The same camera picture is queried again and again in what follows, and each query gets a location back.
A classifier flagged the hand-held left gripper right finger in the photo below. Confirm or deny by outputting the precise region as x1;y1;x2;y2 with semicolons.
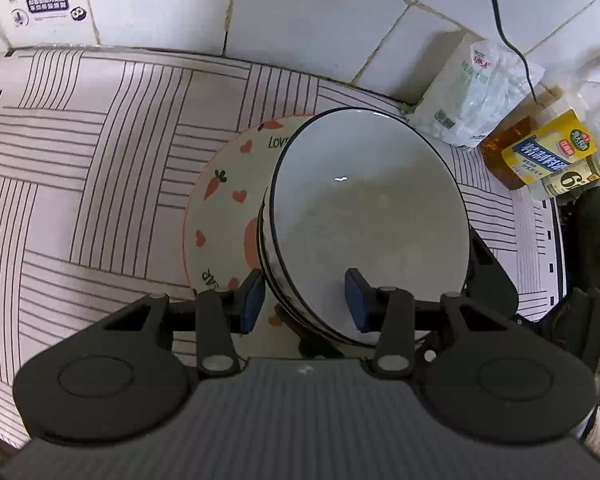
344;268;503;377

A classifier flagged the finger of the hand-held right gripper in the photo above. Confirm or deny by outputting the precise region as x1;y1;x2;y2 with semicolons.
286;316;347;359
465;227;520;322

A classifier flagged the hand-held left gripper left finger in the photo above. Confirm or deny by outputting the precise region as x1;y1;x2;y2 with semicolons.
100;269;266;377

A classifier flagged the white carrot rabbit print plate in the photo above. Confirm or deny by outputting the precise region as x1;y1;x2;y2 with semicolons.
182;114;331;359

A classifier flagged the white bowl with black rim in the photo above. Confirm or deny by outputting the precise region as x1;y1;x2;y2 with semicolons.
257;107;472;348

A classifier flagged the yellow label oil bottle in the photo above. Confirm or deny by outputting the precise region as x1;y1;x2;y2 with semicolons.
480;107;600;202

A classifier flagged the white powder plastic bag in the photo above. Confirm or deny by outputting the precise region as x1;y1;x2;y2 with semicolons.
407;35;547;150

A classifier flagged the white striped table mat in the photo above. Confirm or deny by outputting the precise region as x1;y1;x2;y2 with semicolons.
0;46;563;448

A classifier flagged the thin black cable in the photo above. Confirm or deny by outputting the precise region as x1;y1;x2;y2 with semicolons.
477;0;544;107

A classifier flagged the white warning wall sticker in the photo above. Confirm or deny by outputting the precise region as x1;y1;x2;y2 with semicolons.
0;0;94;47

